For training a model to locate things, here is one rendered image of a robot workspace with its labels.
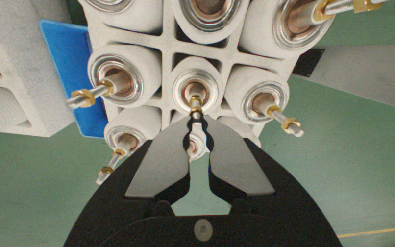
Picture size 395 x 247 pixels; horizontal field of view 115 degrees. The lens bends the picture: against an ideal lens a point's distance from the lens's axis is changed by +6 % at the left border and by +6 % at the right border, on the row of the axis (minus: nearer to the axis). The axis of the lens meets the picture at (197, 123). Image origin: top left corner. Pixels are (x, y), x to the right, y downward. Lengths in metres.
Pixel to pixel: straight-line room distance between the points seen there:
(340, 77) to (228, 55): 0.20
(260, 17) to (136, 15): 0.16
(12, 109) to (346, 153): 1.24
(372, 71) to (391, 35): 0.43
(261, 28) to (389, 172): 1.26
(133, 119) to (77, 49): 0.30
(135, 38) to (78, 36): 0.26
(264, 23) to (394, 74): 0.19
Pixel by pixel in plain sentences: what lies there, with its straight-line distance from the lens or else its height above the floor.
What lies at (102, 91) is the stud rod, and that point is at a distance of 0.19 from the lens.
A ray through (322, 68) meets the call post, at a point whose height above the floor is 0.18.
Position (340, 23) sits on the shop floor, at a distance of 0.63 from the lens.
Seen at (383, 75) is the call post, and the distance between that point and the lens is 0.32.
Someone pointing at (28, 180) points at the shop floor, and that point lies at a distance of 1.20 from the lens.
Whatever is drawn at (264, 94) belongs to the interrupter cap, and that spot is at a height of 0.25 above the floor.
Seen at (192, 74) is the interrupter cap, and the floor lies 0.25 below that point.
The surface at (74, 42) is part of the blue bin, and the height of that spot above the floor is 0.05.
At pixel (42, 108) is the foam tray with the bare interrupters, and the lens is 0.48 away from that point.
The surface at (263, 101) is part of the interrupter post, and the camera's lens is 0.23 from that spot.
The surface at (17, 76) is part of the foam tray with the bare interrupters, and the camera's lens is 0.45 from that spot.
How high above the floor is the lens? 0.45
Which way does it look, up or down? 59 degrees down
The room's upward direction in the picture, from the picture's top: 177 degrees clockwise
